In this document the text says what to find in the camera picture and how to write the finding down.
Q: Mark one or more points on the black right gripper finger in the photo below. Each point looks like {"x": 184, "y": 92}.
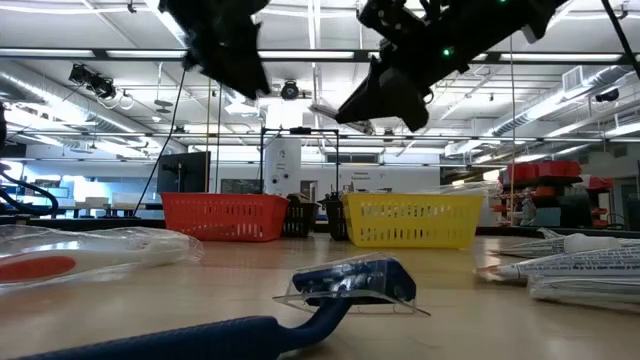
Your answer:
{"x": 362, "y": 105}
{"x": 407, "y": 100}

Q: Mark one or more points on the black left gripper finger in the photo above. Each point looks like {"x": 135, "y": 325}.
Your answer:
{"x": 240, "y": 70}

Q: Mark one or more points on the blue razor with clear cap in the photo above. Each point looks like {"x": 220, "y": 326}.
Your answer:
{"x": 225, "y": 340}

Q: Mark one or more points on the red white toothbrush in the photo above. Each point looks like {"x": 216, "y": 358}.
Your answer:
{"x": 35, "y": 267}

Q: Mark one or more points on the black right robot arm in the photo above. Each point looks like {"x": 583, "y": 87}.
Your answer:
{"x": 530, "y": 15}

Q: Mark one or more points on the black monitor on stand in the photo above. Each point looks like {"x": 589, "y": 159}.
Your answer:
{"x": 192, "y": 172}

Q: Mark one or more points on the black plastic basket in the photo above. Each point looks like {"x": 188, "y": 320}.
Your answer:
{"x": 335, "y": 220}
{"x": 300, "y": 220}

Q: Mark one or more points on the yellow plastic basket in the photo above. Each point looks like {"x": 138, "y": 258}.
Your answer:
{"x": 410, "y": 220}

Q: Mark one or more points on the red plastic basket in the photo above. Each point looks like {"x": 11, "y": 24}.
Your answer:
{"x": 220, "y": 215}

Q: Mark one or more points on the bin rack with red bins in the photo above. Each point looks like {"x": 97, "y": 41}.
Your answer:
{"x": 545, "y": 170}

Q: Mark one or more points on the black ceiling camera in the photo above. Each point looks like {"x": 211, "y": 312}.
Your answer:
{"x": 290, "y": 91}
{"x": 97, "y": 85}
{"x": 607, "y": 95}

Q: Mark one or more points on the black tube stand frame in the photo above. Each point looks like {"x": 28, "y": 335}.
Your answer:
{"x": 300, "y": 130}

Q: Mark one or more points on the black overhead frame bar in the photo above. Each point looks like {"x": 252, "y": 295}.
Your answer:
{"x": 100, "y": 53}

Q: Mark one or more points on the silver air duct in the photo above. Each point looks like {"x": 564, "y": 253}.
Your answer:
{"x": 550, "y": 102}
{"x": 50, "y": 97}

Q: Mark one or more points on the black diagonal frame strut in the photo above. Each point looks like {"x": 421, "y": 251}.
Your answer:
{"x": 620, "y": 35}

